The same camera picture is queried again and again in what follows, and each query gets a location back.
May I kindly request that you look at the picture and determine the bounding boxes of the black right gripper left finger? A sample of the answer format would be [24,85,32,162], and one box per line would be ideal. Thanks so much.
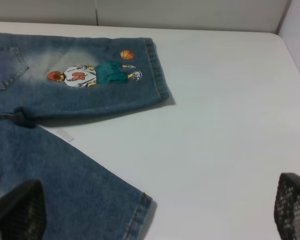
[0,179,47,240]

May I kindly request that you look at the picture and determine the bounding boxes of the clear tape strip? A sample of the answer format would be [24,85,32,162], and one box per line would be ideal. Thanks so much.
[56,128,74,142]

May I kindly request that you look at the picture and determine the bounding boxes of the children's blue denim shorts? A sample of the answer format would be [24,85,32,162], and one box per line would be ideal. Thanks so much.
[0,33,169,240]

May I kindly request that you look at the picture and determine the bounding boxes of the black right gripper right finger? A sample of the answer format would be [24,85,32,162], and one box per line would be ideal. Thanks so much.
[274,172,300,240]

